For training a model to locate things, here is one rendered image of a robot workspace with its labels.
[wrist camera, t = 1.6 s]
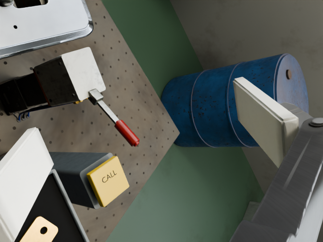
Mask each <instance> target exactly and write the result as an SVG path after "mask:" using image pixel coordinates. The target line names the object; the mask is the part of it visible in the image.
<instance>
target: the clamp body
mask: <svg viewBox="0 0 323 242"><path fill-rule="evenodd" d="M95 88H96V89H97V90H98V91H99V92H102V91H104V90H105V89H106V87H105V85H104V82H103V79H102V77H101V74H100V72H99V69H98V67H97V64H96V62H95V59H94V57H93V54H92V51H91V49H90V48H89V47H87V48H83V49H79V50H76V51H72V52H69V53H65V54H62V55H60V56H58V57H56V58H53V59H51V60H49V61H47V62H44V63H42V64H40V65H38V66H35V67H34V69H33V73H30V74H27V75H24V76H21V77H20V76H19V77H15V78H13V79H10V80H6V81H3V82H0V100H1V102H2V104H3V106H4V108H5V110H6V112H7V114H8V116H11V115H13V114H16V113H18V112H20V111H22V110H26V111H24V112H21V113H20V114H19V116H18V119H17V121H18V122H21V119H20V116H21V114H23V117H22V120H23V121H25V120H26V117H27V118H28V119H29V118H30V115H29V112H32V111H37V110H42V109H48V108H52V107H57V106H61V105H66V104H71V103H74V104H78V103H79V102H82V101H83V100H84V99H88V97H90V96H89V94H88V92H89V91H90V90H93V89H95ZM44 103H48V104H47V105H43V106H39V107H35V106H37V105H40V104H44ZM32 107H35V108H32ZM27 109H29V110H27ZM25 113H27V116H26V117H25Z"/></svg>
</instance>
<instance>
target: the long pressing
mask: <svg viewBox="0 0 323 242"><path fill-rule="evenodd" d="M14 25H15V26H17V29H15V28H14V27H13V26H14ZM93 29H94V25H93V21H92V17H91V15H90V12H89V9H88V7H87V4H86V1H85V0H47V3H46V4H43V5H36V6H29V7H22V8H16V7H14V6H13V2H12V3H11V6H8V7H1V6H0V60H2V59H5V58H9V57H13V56H17V55H20V54H24V53H28V52H31V51H35V50H39V49H43V48H48V47H51V46H55V45H58V44H62V43H66V42H70V41H74V40H78V39H81V38H85V37H87V36H89V35H90V34H91V33H92V31H93Z"/></svg>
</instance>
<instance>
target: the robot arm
mask: <svg viewBox="0 0 323 242"><path fill-rule="evenodd" d="M233 85H234V93H235V99H236V109H237V116H238V120H239V121H240V123H241V124H242V125H243V126H244V128H245V129H246V130H247V131H248V132H249V134H250V135H251V136H252V137H253V138H254V140H255V141H256V142H257V143H258V145H259V146H260V147H261V148H262V149H263V151H264V152H265V153H266V154H267V155H268V157H269V158H270V159H271V160H272V161H273V163H274V164H275V165H276V166H277V167H278V170H277V172H276V174H275V176H274V178H273V180H272V182H271V184H270V186H269V187H268V189H267V191H266V193H265V195H264V197H263V199H262V201H261V203H260V204H259V206H258V208H257V210H256V212H255V214H254V216H253V218H252V220H251V221H247V220H243V221H241V222H240V224H239V225H238V227H237V229H236V230H235V232H234V234H233V236H232V238H231V239H230V241H229V242H317V238H318V235H319V231H320V228H321V224H322V221H323V118H322V117H320V118H314V117H312V116H311V115H309V114H307V113H306V112H304V111H303V110H301V109H299V108H298V107H297V106H296V105H294V104H291V103H287V102H284V103H280V104H279V103H277V102H276V101H275V100H273V99H272V98H271V97H269V96H268V95H266V94H265V93H264V92H262V91H261V90H260V89H258V88H257V87H256V86H254V85H253V84H252V83H250V82H249V81H248V80H246V79H245V78H243V77H239V78H236V79H234V81H233ZM53 165H54V164H53V162H52V159H51V157H50V155H49V152H48V150H47V148H46V146H45V143H44V141H43V139H42V136H41V134H40V132H39V130H38V128H36V127H34V128H30V129H27V130H26V132H25V133H24V134H23V135H22V136H21V138H20V139H19V140H18V141H17V142H16V143H15V145H14V146H13V147H12V148H11V149H10V151H9V152H8V153H7V154H6V155H5V156H4V158H3V159H2V160H1V161H0V242H14V241H15V239H16V237H17V235H18V233H19V231H20V229H21V227H22V225H23V223H24V221H25V219H26V217H27V216H28V214H29V212H30V210H31V208H32V206H33V204H34V202H35V200H36V198H37V196H38V194H39V192H40V190H41V188H42V186H43V184H44V182H45V180H46V178H47V176H48V174H49V173H50V171H51V169H52V167H53Z"/></svg>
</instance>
